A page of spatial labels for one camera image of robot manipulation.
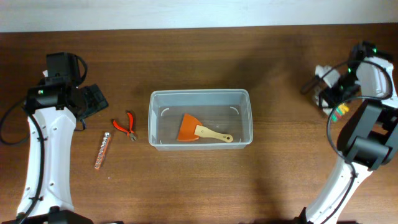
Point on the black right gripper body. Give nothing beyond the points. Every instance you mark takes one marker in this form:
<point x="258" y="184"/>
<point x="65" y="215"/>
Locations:
<point x="348" y="86"/>

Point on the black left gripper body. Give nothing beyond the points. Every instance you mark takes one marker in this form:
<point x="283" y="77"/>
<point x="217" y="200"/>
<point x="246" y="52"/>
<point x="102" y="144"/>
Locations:
<point x="95" y="101"/>

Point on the clear plastic container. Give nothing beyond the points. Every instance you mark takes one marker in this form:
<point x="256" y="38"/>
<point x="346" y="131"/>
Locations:
<point x="226" y="111"/>

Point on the orange scraper wooden handle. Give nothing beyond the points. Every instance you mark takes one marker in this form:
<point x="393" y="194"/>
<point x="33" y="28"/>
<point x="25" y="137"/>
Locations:
<point x="191" y="129"/>

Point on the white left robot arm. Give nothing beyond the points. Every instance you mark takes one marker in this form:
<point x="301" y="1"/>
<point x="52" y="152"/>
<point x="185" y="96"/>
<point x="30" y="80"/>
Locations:
<point x="53" y="108"/>

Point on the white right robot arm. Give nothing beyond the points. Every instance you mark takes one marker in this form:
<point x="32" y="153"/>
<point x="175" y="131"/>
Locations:
<point x="361" y="128"/>

